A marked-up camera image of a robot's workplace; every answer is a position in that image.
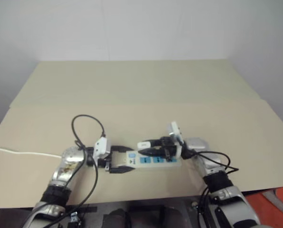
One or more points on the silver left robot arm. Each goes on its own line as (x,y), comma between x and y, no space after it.
(69,159)

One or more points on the orange object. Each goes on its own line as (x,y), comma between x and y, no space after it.
(269,209)

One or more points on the white charger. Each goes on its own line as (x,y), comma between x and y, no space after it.
(143,144)

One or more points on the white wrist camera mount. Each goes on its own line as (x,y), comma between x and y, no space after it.
(176,133)
(101,147)

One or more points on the white power strip blue outlets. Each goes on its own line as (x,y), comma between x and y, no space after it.
(155,164)

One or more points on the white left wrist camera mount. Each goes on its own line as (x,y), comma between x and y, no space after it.
(101,147)

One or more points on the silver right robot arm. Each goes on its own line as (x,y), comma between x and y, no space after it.
(217,171)

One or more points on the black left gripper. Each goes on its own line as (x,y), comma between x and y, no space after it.
(103,164)

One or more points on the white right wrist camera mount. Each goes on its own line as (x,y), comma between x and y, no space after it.
(176,133)

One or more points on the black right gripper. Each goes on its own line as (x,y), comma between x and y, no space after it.
(170,148)

